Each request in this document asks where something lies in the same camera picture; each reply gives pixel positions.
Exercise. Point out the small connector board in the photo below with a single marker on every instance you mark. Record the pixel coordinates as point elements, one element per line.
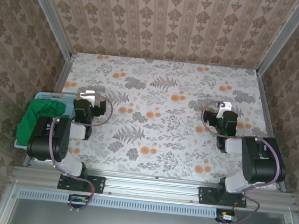
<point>78,199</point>
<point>225,217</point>

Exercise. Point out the floral patterned tablecloth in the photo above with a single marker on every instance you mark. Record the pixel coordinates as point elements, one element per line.
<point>164,124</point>

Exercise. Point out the long aluminium mounting rail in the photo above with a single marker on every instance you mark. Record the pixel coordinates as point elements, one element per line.
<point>152,187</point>

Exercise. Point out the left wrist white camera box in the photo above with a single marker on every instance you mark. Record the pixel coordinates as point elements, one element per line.
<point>89,98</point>

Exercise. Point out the light blue plastic basket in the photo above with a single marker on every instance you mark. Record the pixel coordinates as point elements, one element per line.
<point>57,97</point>

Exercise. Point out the aluminium table side rail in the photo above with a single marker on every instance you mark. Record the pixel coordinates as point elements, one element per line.
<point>65,73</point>
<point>268,108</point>

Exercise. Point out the green t-shirt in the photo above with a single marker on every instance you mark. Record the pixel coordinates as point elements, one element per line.
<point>31,121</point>

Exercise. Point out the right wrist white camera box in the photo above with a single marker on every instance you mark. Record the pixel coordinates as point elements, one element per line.
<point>227,105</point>

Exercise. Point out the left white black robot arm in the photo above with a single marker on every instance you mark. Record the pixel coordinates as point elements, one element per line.
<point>61,140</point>

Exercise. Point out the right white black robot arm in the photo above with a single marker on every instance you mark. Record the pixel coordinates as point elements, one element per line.
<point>256,160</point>

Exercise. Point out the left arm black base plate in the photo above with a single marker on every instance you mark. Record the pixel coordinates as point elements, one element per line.
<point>99,184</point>

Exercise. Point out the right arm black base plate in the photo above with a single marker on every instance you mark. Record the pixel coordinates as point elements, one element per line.
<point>206,195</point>

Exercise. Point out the aluminium frame post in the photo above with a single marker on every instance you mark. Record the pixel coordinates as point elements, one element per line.
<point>48,13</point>
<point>283,38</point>

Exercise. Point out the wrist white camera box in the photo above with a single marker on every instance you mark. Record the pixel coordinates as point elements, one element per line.
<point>89,98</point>
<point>227,105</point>

